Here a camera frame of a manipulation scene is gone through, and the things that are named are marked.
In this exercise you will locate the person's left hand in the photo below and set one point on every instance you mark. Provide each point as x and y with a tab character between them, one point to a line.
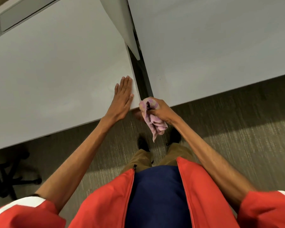
121	102

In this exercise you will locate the navy blue shirt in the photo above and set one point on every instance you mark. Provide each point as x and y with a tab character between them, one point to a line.
156	199

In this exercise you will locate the person's left forearm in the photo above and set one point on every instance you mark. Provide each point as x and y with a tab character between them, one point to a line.
78	159

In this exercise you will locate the khaki trousers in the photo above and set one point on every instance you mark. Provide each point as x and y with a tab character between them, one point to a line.
140	160

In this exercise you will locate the person's right forearm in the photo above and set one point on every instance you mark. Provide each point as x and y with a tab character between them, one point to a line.
209	161

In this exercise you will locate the red and white jacket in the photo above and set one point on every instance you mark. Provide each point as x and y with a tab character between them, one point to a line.
104	204

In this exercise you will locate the black office chair base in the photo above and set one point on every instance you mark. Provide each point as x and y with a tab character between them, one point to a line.
9	178

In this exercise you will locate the pink striped cloth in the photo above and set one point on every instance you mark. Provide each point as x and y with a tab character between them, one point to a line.
156	127

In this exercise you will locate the person's right hand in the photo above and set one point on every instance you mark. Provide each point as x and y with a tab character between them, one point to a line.
164	111

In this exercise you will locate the white desk divider panel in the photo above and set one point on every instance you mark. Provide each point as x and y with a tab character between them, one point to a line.
120	21

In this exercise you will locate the neighbouring white desk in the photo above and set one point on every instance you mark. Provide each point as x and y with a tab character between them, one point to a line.
216	45

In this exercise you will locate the black shoe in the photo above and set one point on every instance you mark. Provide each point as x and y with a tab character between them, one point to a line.
174	137
143	144

